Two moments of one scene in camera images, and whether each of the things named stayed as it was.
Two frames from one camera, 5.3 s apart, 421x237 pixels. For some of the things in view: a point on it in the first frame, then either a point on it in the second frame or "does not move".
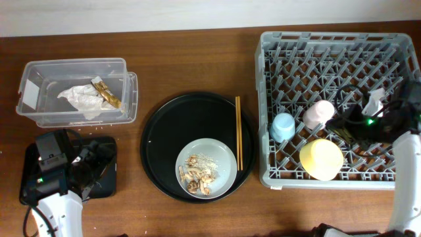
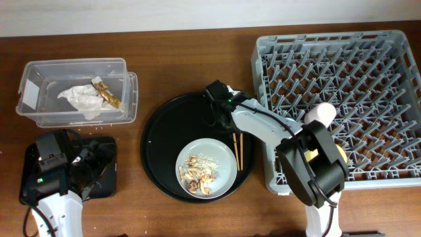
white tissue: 85,98 does not move
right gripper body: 362,134 → 228,126
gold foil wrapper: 105,92 does not move
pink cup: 316,116 does not move
